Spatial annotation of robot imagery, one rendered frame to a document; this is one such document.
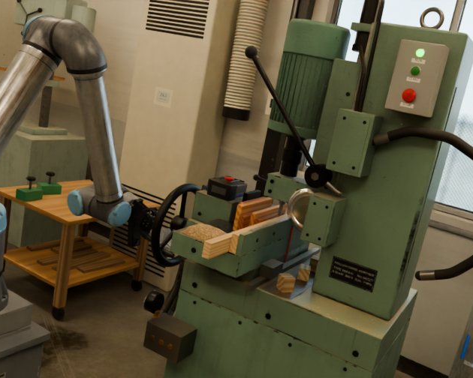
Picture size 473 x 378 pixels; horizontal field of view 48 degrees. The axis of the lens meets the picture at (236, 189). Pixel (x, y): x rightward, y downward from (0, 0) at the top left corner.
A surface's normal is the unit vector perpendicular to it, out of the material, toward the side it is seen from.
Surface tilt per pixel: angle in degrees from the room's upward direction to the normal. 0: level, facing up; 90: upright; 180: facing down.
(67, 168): 90
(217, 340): 90
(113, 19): 90
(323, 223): 90
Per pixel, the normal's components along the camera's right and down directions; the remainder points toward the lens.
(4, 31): 0.82, 0.28
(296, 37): -0.74, 0.00
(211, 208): -0.49, 0.10
